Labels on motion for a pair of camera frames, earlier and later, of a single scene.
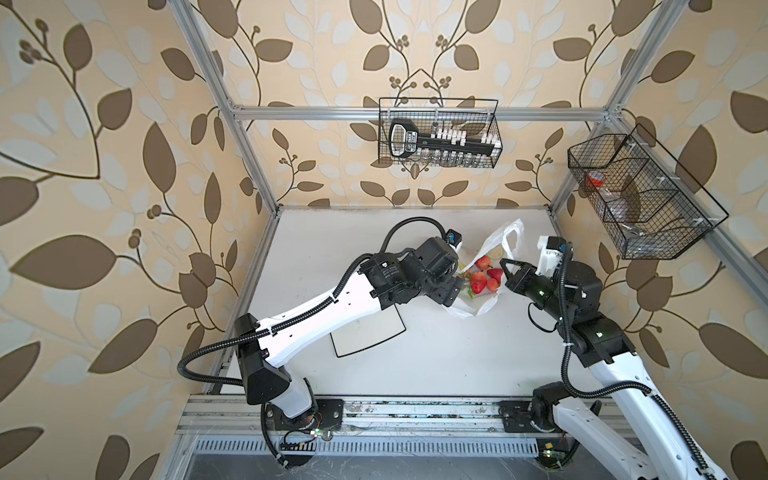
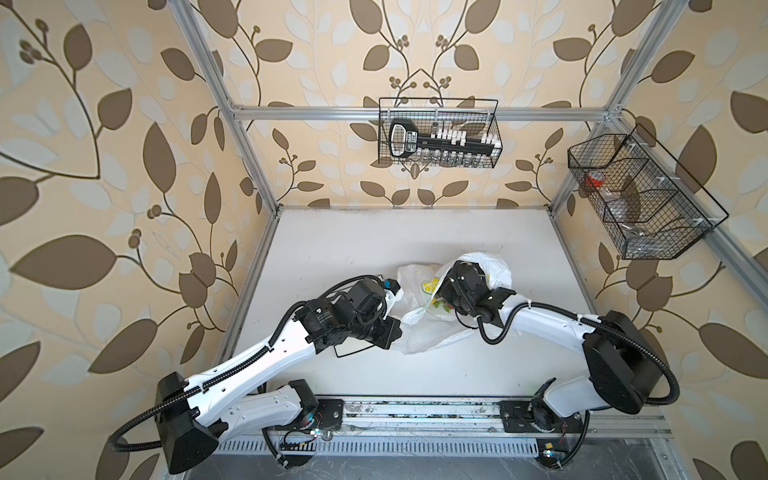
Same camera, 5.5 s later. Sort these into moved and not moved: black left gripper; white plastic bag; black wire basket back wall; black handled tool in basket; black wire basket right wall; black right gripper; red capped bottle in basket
Moved: white plastic bag; black left gripper; black right gripper
Not moved: black wire basket back wall; black wire basket right wall; black handled tool in basket; red capped bottle in basket
